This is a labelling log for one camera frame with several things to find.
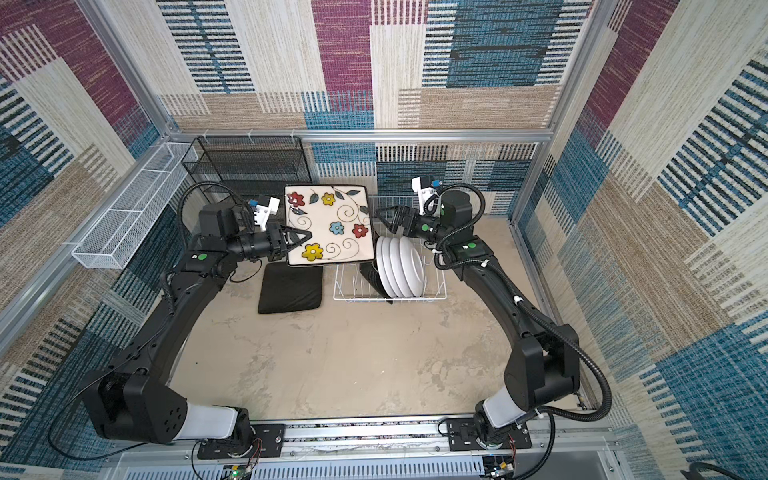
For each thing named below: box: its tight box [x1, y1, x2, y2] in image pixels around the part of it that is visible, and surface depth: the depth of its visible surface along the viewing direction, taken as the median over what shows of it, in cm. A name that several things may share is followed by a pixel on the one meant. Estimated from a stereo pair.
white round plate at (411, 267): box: [399, 236, 424, 297], surface depth 90 cm
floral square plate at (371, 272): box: [359, 259, 393, 305], surface depth 89 cm
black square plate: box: [258, 262, 323, 314], surface depth 101 cm
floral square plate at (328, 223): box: [283, 184, 375, 266], surface depth 76 cm
